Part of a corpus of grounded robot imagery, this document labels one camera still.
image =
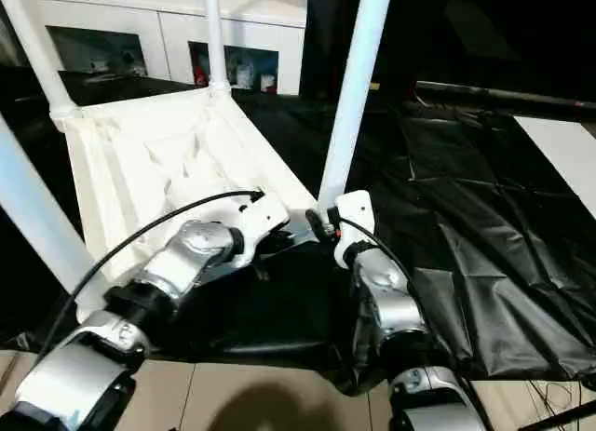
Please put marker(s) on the black work table frame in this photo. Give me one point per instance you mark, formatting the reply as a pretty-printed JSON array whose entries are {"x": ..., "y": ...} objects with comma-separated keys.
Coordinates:
[{"x": 559, "y": 419}]

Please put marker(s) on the black shiny mat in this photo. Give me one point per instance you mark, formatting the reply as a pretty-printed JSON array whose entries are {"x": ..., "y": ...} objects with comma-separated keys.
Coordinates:
[{"x": 489, "y": 263}]

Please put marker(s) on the white cabinet with glass doors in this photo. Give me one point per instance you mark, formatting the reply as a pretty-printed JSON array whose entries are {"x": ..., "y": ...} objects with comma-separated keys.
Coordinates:
[{"x": 163, "y": 35}]

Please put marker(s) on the long dark tube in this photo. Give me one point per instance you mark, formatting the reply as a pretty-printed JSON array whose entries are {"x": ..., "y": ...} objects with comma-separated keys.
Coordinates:
[{"x": 503, "y": 96}]

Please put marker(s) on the dark brown cabinet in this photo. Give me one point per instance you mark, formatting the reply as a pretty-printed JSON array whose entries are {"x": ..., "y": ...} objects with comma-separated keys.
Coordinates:
[{"x": 489, "y": 30}]

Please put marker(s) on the white plastic table top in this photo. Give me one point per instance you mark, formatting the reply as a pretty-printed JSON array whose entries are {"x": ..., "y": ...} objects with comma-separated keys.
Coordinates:
[{"x": 139, "y": 147}]

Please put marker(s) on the white flat item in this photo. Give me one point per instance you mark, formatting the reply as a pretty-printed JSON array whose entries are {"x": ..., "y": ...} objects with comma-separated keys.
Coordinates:
[{"x": 559, "y": 147}]

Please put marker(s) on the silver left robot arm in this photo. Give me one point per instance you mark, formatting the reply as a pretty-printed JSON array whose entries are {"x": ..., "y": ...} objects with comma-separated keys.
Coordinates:
[{"x": 195, "y": 249}]

